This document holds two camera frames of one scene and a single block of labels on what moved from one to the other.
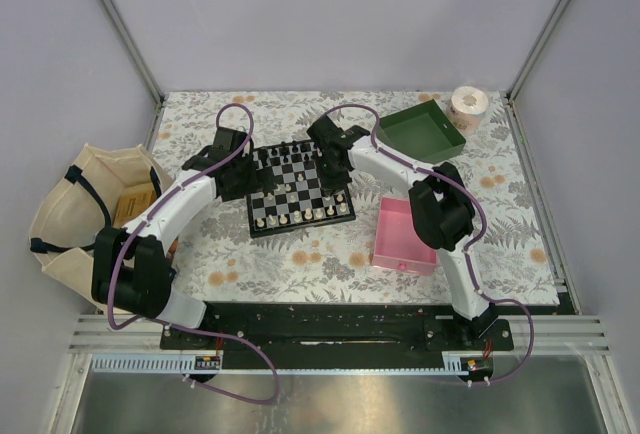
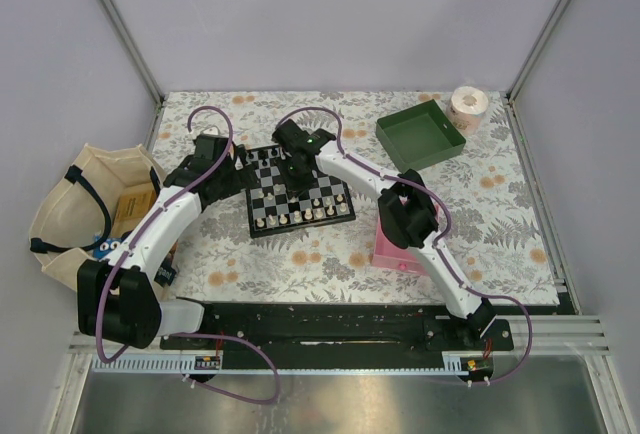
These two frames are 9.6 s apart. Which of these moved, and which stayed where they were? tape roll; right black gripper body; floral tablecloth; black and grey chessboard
Moved: right black gripper body
Stayed: black and grey chessboard; tape roll; floral tablecloth
